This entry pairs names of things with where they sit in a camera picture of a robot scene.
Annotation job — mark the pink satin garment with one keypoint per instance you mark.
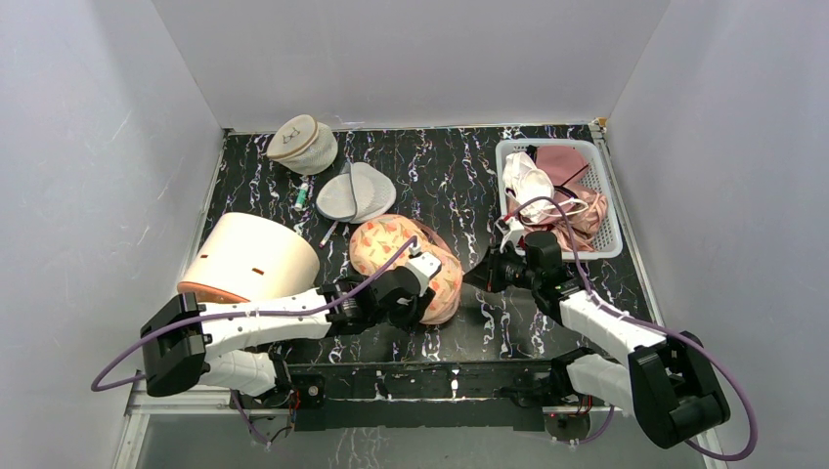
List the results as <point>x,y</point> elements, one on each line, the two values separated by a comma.
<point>567,167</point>

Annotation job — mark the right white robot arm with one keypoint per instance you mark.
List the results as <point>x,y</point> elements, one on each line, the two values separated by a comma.
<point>665,382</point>

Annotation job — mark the pink pen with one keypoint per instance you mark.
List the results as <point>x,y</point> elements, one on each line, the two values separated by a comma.
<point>328,234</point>

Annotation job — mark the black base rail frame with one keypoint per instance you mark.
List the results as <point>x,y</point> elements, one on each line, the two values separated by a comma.
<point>515,394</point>

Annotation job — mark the white plastic basket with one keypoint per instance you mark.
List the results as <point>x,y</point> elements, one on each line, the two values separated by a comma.
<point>608,243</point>

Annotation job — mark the small green white tube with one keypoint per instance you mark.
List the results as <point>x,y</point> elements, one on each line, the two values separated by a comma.
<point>301,196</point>

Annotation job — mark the peach floral mesh laundry bag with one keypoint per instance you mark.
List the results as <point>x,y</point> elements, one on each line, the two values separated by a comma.
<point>373,243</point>

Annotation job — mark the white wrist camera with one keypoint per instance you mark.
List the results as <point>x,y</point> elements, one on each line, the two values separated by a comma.
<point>512,231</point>
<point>424,265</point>

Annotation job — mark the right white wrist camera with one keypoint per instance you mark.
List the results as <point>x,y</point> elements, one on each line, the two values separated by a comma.
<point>512,231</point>

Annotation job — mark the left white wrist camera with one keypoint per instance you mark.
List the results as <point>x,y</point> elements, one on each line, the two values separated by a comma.
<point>424,265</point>

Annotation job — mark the white bra in basket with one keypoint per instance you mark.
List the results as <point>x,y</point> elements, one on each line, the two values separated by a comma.
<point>524,181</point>

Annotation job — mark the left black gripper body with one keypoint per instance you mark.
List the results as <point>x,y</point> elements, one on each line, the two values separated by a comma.
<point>407,316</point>

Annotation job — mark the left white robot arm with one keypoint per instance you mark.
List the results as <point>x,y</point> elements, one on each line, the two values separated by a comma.
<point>188,343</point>

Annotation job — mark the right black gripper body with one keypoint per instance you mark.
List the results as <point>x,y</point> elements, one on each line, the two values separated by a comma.
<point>499,273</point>

